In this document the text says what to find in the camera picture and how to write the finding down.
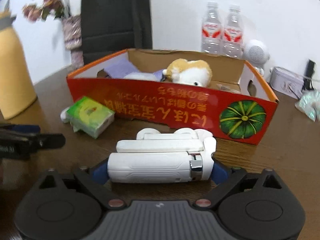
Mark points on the white tin box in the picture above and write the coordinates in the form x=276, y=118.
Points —
x=286, y=82

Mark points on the dried pink flowers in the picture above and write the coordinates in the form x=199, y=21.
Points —
x=59, y=9

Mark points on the yellow thermos bottle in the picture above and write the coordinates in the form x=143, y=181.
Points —
x=17, y=90

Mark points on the left water bottle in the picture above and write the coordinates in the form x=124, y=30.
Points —
x=211, y=30

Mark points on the teal crumpled plastic bag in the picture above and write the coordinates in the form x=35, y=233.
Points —
x=309, y=104

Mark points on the patterned flower vase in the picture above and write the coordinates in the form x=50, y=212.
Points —
x=73, y=39

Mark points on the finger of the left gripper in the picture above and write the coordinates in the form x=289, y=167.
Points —
x=26, y=128
x=50, y=141

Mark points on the purple towel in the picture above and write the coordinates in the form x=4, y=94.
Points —
x=124, y=69

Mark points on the right water bottle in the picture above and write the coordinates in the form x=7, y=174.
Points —
x=233, y=32

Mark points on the water bottle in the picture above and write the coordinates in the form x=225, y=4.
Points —
x=233, y=32
x=211, y=30

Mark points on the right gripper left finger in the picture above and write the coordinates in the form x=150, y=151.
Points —
x=99, y=173

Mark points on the white round speaker robot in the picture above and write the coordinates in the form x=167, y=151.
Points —
x=256, y=53

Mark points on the black paper bag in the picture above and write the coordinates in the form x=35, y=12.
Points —
x=108, y=26

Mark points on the red orange cardboard box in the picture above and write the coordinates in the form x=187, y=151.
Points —
x=238, y=105

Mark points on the yellow white plush toy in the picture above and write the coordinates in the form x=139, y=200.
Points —
x=195, y=73

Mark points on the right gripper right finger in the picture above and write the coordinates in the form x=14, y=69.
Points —
x=220, y=172

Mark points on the white tissue pack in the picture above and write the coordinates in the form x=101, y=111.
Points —
x=65, y=116

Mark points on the white water filter device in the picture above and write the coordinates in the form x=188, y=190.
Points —
x=155, y=157

